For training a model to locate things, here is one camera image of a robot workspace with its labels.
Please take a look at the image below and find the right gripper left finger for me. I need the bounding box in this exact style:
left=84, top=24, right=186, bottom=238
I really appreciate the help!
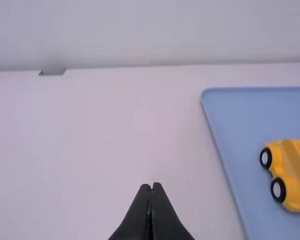
left=107, top=183, right=152, bottom=240

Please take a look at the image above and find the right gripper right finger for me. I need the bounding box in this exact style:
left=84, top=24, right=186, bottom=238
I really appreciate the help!
left=149, top=181, right=196, bottom=240

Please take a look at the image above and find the yellow toy car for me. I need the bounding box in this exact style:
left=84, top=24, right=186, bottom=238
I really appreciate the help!
left=259, top=137, right=300, bottom=215

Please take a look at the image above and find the blue mat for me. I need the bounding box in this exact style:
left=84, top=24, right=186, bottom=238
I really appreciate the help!
left=200, top=86, right=300, bottom=240

